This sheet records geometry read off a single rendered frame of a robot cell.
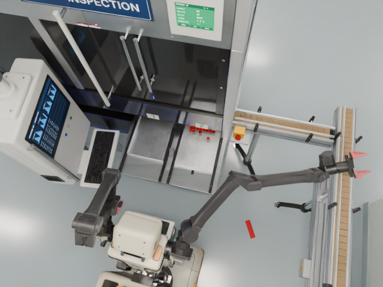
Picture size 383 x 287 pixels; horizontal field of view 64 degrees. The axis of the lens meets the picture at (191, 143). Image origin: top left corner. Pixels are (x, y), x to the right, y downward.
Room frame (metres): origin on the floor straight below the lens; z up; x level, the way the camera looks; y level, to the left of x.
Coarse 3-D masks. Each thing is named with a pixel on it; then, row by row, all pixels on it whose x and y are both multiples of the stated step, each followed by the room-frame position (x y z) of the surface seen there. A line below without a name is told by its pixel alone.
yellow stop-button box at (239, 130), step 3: (237, 126) 0.87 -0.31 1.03; (240, 126) 0.86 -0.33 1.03; (243, 126) 0.86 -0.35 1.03; (234, 129) 0.85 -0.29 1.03; (237, 129) 0.85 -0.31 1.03; (240, 129) 0.84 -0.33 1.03; (243, 129) 0.84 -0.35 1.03; (234, 132) 0.83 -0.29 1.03; (237, 132) 0.83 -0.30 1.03; (240, 132) 0.82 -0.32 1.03; (243, 132) 0.82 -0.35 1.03; (234, 135) 0.82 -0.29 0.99; (237, 135) 0.82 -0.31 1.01; (240, 135) 0.81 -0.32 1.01; (243, 135) 0.81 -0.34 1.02
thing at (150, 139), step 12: (144, 120) 1.07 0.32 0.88; (156, 120) 1.06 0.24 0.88; (144, 132) 0.97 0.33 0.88; (156, 132) 0.96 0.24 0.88; (168, 132) 0.95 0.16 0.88; (132, 144) 0.89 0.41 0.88; (144, 144) 0.88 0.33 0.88; (156, 144) 0.87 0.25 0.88; (168, 144) 0.85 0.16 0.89; (144, 156) 0.77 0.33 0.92; (156, 156) 0.78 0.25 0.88
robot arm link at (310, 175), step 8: (312, 168) 0.45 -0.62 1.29; (256, 176) 0.42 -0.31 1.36; (264, 176) 0.42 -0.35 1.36; (272, 176) 0.42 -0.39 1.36; (280, 176) 0.41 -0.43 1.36; (288, 176) 0.41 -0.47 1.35; (296, 176) 0.41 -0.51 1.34; (304, 176) 0.40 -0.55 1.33; (312, 176) 0.40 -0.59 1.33; (248, 184) 0.38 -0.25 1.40; (256, 184) 0.37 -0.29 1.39; (264, 184) 0.38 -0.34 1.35; (272, 184) 0.38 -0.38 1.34; (280, 184) 0.38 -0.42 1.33
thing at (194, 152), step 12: (216, 132) 0.91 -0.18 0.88; (180, 144) 0.84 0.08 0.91; (192, 144) 0.84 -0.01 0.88; (204, 144) 0.83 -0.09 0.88; (216, 144) 0.82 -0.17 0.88; (180, 156) 0.76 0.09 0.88; (192, 156) 0.75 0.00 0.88; (204, 156) 0.74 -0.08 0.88; (192, 168) 0.66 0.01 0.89; (204, 168) 0.65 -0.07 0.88
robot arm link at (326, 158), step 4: (324, 152) 0.52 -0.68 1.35; (328, 152) 0.51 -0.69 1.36; (332, 152) 0.50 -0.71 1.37; (320, 156) 0.49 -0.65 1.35; (324, 156) 0.49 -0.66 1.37; (328, 156) 0.48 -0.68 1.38; (332, 156) 0.48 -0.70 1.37; (320, 160) 0.48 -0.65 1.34; (324, 160) 0.47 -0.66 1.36; (328, 160) 0.47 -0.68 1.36; (332, 160) 0.46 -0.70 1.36; (320, 164) 0.46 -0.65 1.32; (324, 164) 0.45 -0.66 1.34; (328, 164) 0.45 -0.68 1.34; (332, 164) 0.45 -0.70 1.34; (320, 168) 0.45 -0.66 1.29; (324, 168) 0.44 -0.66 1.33; (324, 172) 0.42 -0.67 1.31; (328, 172) 0.41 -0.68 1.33; (320, 176) 0.40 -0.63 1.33; (324, 176) 0.40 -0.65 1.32; (328, 176) 0.40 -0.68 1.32; (320, 180) 0.38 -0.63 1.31
